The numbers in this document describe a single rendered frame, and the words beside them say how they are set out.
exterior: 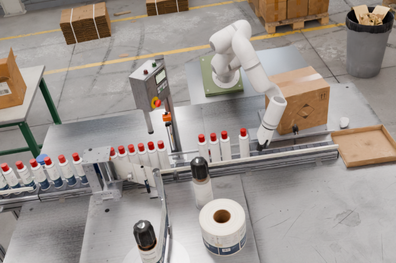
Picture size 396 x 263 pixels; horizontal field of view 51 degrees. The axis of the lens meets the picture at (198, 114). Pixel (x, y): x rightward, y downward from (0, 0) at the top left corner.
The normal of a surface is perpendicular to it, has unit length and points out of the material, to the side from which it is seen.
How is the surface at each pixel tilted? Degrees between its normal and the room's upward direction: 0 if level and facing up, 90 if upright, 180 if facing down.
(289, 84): 0
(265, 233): 0
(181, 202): 0
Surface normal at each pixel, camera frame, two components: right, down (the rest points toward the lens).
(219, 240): -0.22, 0.61
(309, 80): -0.12, -0.79
